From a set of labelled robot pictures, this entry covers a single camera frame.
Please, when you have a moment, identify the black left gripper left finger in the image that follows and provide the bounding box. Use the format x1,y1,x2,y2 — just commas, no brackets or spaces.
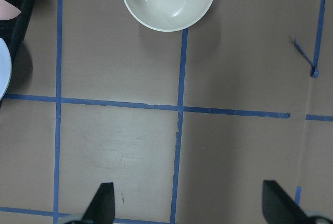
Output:
82,182,115,224

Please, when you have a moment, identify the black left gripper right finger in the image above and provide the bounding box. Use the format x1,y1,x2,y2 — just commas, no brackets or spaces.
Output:
262,180,308,224

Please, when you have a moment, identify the light blue plate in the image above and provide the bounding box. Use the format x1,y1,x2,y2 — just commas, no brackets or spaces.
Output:
0,39,12,99

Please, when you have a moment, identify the pink plate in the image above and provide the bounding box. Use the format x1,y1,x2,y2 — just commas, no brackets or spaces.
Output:
0,0,21,20

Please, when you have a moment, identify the black dish rack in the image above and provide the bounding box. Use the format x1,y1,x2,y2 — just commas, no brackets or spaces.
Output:
0,0,42,110

